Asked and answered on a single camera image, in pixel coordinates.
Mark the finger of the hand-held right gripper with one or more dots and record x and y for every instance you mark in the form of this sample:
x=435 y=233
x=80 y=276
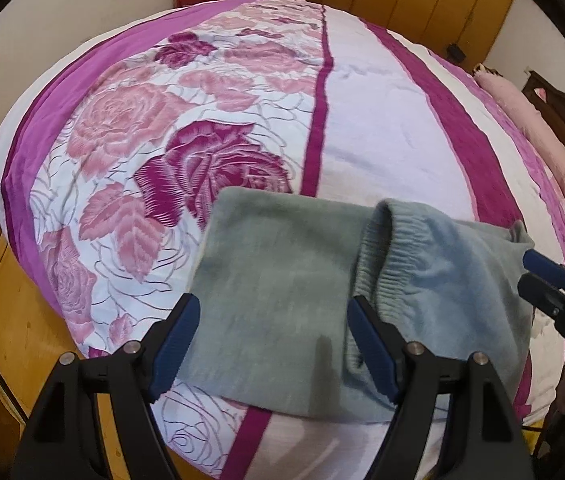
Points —
x=537 y=290
x=545 y=265

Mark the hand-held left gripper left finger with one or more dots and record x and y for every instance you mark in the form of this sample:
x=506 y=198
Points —
x=175 y=345

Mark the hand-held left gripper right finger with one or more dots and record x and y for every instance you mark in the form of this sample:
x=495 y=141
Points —
x=372 y=350

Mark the grey fleece pants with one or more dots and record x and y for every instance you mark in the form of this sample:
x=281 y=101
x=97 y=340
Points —
x=272 y=285

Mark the long pink checked pillow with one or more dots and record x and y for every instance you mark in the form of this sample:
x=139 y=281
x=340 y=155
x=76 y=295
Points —
x=562 y=170

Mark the dark wooden headboard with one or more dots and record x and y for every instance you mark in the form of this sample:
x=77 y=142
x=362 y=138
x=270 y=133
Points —
x=562 y=105

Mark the pink floral striped blanket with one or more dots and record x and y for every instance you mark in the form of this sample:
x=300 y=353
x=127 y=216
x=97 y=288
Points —
x=387 y=135

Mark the small black object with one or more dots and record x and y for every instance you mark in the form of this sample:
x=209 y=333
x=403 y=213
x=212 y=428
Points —
x=456 y=53

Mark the wooden wardrobe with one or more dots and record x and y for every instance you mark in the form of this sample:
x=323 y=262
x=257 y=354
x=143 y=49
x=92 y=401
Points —
x=412 y=0

